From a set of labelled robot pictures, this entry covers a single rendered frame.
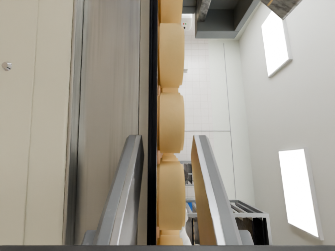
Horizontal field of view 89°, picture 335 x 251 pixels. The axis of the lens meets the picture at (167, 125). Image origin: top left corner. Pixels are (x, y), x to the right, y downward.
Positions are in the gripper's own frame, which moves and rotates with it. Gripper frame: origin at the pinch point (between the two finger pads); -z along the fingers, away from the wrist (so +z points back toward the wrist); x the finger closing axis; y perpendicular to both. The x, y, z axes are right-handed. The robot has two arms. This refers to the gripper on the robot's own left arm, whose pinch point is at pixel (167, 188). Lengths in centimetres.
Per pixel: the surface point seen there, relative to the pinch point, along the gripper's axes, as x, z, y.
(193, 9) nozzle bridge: 10, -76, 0
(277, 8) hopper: 37, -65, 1
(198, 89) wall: 85, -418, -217
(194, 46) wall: 79, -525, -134
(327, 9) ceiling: 209, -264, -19
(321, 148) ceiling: 209, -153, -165
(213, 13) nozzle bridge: 17, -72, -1
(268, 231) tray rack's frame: 88, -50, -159
